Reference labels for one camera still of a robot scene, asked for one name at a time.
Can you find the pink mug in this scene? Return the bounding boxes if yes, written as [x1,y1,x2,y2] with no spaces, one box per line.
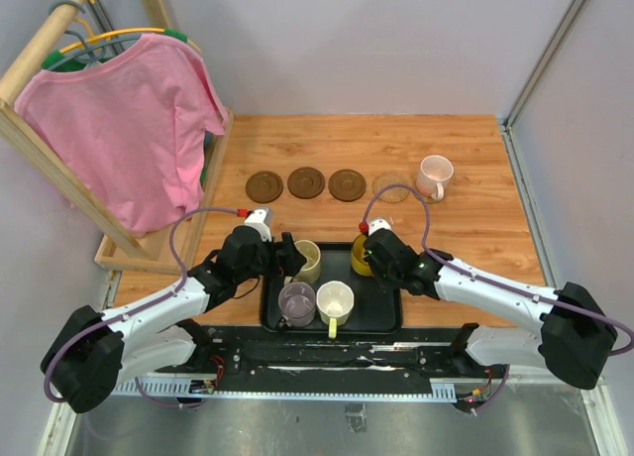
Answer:
[416,155,455,194]

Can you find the white mug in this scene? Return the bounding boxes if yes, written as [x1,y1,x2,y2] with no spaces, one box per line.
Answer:
[316,281,355,339]

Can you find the lilac mug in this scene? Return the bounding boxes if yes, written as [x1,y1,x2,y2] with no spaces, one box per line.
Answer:
[275,282,316,331]

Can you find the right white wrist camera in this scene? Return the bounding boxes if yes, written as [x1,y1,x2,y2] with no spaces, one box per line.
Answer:
[359,218,392,237]

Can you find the pink t-shirt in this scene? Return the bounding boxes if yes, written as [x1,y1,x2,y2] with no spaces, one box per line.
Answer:
[14,34,228,237]

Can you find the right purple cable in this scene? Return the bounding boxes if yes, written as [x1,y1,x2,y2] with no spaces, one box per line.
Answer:
[363,182,634,358]

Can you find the woven rattan coaster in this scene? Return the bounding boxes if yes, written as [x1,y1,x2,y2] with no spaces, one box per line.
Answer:
[371,171,410,203]
[417,190,445,203]

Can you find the yellow green hanger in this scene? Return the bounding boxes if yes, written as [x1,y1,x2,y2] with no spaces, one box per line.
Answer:
[41,0,201,70]

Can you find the brown wooden coaster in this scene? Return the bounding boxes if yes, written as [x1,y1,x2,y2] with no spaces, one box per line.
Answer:
[245,171,283,204]
[287,167,325,199]
[328,169,367,202]

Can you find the aluminium frame post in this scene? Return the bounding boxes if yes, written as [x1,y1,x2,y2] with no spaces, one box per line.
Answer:
[498,0,590,131]

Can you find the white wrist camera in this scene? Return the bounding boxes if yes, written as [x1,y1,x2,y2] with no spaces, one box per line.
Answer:
[240,207,273,242]
[359,218,392,237]

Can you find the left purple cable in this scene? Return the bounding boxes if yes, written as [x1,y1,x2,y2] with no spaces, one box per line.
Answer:
[43,206,242,403]

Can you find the cream yellow mug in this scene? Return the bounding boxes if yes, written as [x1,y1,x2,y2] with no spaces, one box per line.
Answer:
[284,240,321,285]

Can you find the black plastic tray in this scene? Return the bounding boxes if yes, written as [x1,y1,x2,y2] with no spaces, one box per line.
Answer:
[260,242,403,337]

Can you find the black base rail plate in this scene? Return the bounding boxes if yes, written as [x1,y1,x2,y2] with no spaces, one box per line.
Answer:
[119,326,505,396]

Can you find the purple cable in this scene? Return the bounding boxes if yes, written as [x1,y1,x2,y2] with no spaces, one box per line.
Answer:
[363,182,634,358]
[43,206,242,403]

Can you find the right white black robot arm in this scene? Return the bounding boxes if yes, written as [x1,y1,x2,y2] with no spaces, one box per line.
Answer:
[364,229,617,390]

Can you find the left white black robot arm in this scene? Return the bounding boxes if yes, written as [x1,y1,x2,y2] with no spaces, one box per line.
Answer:
[40,225,307,413]

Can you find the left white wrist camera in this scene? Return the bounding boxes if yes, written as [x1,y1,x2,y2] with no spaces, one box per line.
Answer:
[240,207,273,242]

